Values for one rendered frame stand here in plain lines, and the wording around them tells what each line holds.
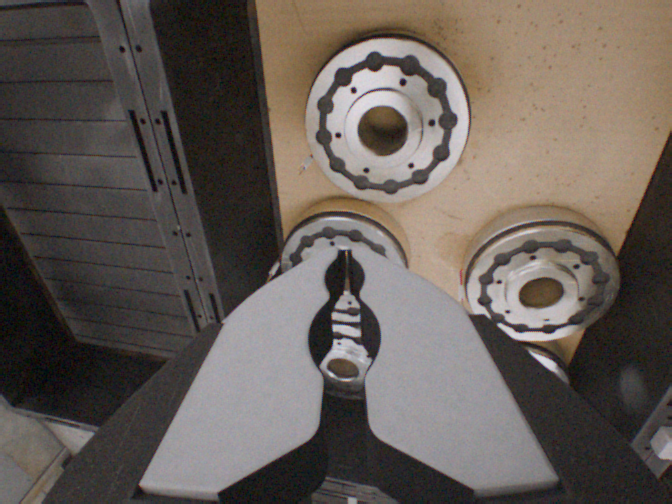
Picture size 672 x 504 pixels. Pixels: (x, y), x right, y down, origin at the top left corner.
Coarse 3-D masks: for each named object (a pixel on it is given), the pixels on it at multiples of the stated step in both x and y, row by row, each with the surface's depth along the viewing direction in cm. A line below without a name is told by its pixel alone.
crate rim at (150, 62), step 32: (128, 0) 16; (128, 32) 17; (160, 32) 17; (160, 64) 18; (160, 96) 19; (160, 128) 20; (192, 160) 21; (192, 192) 21; (192, 224) 22; (192, 256) 24; (640, 416) 24; (640, 448) 25; (352, 480) 35
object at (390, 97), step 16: (368, 96) 23; (384, 96) 22; (400, 96) 22; (352, 112) 23; (400, 112) 23; (416, 112) 22; (352, 128) 24; (416, 128) 23; (352, 144) 24; (416, 144) 23; (368, 160) 25; (384, 160) 24; (400, 160) 24
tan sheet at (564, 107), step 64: (256, 0) 24; (320, 0) 24; (384, 0) 23; (448, 0) 22; (512, 0) 22; (576, 0) 21; (640, 0) 20; (320, 64) 26; (512, 64) 23; (576, 64) 23; (640, 64) 22; (384, 128) 27; (512, 128) 25; (576, 128) 24; (640, 128) 24; (320, 192) 31; (448, 192) 29; (512, 192) 28; (576, 192) 27; (640, 192) 26; (448, 256) 32
